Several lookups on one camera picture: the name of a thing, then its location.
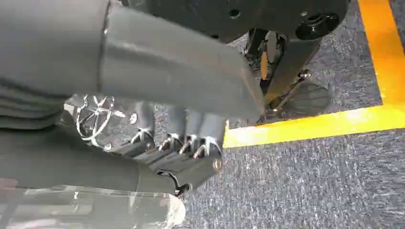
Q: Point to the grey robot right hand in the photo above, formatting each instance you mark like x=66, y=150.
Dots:
x=177, y=72

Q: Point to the black robot leg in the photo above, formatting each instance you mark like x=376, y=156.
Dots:
x=272, y=12

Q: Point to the ribbed grey right arm sleeve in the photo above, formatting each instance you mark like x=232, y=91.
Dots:
x=47, y=44

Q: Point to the black robot foot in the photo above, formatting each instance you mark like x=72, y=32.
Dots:
x=308, y=98

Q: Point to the yellow floor tape strip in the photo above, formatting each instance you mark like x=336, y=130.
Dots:
x=384, y=50
x=316, y=126

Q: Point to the clear plastic wrapped object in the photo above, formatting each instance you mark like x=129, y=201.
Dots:
x=95, y=208

